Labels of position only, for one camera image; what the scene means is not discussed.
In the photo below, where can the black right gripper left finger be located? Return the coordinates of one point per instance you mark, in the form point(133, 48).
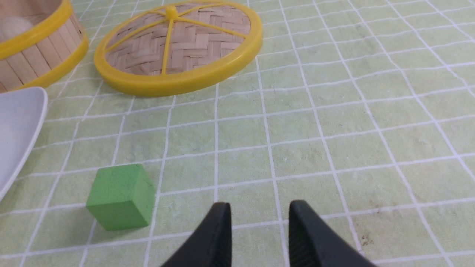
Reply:
point(210, 245)

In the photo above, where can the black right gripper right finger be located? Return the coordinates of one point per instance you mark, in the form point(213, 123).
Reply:
point(312, 243)

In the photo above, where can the white steamed bun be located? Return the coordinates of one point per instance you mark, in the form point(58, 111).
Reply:
point(13, 26)

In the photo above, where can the white square plate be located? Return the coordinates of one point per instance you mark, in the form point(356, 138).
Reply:
point(22, 114)

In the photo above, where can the green wooden cube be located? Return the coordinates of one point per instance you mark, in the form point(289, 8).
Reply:
point(122, 197)

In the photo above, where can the yellow rimmed bamboo steamer lid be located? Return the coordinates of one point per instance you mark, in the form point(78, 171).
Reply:
point(179, 48)

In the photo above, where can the yellow rimmed bamboo steamer basket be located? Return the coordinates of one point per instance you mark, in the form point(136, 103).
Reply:
point(45, 53)

